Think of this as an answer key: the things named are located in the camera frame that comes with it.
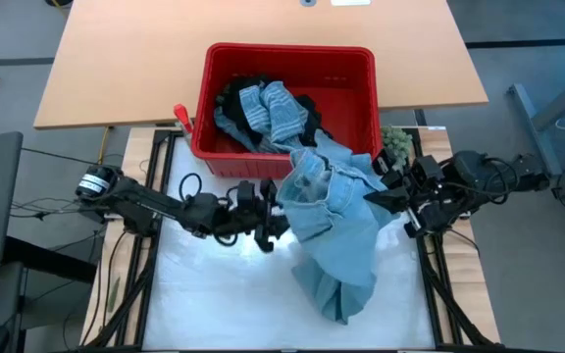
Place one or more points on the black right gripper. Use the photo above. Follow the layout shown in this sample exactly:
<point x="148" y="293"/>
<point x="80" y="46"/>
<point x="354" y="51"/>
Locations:
<point x="425" y="201"/>

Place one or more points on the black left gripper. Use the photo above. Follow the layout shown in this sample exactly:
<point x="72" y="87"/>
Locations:
<point x="245" y="220"/>

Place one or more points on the light blue denim jeans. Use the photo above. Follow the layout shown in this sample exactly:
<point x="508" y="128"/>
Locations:
<point x="336" y="235"/>

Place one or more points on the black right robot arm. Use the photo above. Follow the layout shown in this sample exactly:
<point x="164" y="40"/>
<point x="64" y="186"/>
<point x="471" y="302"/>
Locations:
<point x="474" y="171"/>

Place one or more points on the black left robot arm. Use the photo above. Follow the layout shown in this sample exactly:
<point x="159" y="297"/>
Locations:
<point x="140" y="196"/>

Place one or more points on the red plastic bin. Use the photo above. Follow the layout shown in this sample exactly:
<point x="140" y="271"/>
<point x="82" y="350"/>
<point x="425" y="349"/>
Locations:
<point x="341" y="88"/>

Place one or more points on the blue striped garment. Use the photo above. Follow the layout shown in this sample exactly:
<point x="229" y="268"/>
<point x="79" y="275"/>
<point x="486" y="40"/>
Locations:
<point x="277" y="113"/>

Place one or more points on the black garment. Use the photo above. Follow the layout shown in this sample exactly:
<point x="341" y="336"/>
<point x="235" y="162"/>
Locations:
<point x="236" y="105"/>

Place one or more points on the grey metal table leg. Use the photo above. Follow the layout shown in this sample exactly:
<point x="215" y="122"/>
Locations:
<point x="532" y="117"/>

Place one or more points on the green pen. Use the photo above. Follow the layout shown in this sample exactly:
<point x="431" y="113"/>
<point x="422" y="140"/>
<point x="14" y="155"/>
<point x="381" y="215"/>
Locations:
<point x="114" y="294"/>

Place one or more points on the white desk label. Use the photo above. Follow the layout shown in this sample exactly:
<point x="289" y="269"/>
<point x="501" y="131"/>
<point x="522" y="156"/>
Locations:
<point x="350" y="2"/>

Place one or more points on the grey desk grommet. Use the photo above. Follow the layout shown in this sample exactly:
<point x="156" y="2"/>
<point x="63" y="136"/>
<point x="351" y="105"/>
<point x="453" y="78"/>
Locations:
<point x="308" y="2"/>

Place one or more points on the light brown wooden desk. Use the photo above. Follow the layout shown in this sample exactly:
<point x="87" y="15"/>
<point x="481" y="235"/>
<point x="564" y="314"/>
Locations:
<point x="130" y="59"/>

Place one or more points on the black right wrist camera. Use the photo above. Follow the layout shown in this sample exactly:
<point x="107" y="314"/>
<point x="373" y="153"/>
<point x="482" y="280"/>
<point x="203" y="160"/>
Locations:
<point x="427" y="169"/>

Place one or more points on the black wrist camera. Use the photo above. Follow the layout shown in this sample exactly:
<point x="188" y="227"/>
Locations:
<point x="245" y="193"/>
<point x="427" y="169"/>

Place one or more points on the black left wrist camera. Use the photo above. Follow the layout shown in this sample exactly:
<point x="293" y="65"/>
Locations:
<point x="245" y="193"/>

